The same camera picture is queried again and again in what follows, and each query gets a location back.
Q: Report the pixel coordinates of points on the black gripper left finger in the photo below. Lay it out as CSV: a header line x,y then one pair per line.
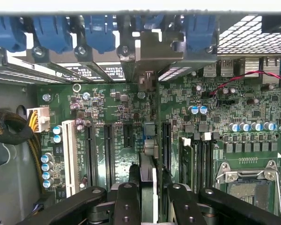
x,y
126,204

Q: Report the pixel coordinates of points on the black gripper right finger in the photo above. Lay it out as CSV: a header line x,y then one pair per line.
x,y
185,206

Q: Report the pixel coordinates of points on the black RAM slot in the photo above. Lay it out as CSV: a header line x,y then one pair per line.
x,y
206,164
197,164

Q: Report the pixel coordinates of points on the short black expansion slot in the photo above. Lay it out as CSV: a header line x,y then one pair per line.
x,y
128,136

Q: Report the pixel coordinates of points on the white expansion slot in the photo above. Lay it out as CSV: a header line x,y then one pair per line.
x,y
70,159

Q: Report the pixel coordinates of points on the blue slot latch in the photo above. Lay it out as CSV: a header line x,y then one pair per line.
x,y
152,22
99,32
52,32
4,32
199,32

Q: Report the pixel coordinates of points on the green motherboard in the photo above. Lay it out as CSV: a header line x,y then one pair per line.
x,y
121,159

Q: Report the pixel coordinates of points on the CPU socket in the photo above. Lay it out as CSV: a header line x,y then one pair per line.
x,y
248,192

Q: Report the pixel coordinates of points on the metal locking lever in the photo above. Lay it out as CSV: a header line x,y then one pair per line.
x,y
280,199

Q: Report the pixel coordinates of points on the white power connector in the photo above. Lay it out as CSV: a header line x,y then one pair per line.
x,y
43,118

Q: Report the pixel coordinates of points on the black open PC case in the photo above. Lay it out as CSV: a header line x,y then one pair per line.
x,y
4,98

